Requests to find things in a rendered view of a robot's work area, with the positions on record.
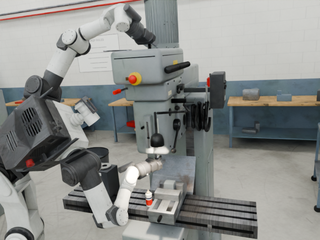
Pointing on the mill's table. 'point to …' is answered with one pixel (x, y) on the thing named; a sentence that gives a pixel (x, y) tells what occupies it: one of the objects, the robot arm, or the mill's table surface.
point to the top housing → (145, 65)
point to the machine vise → (167, 206)
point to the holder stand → (110, 177)
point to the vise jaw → (167, 194)
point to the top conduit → (176, 67)
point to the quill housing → (142, 107)
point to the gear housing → (153, 90)
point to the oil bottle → (148, 198)
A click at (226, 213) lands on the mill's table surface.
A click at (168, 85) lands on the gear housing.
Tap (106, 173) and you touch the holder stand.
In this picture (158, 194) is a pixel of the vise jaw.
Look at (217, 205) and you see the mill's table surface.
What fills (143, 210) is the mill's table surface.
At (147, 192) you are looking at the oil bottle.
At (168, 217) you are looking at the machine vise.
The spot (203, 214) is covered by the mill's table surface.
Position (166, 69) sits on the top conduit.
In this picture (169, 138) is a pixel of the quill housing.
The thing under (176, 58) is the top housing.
